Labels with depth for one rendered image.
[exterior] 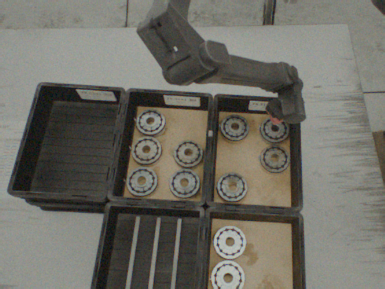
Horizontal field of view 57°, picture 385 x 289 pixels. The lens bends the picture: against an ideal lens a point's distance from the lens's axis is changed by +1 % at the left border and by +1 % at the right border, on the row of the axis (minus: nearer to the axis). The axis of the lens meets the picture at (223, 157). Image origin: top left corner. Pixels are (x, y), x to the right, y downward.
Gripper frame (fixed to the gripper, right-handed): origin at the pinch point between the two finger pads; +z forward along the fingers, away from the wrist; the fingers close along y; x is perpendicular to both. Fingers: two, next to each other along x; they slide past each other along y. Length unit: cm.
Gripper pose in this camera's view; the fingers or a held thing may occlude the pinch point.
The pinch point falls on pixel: (280, 117)
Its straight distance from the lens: 118.8
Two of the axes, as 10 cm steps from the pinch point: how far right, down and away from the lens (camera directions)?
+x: -5.7, -7.7, 2.9
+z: -0.2, 3.6, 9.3
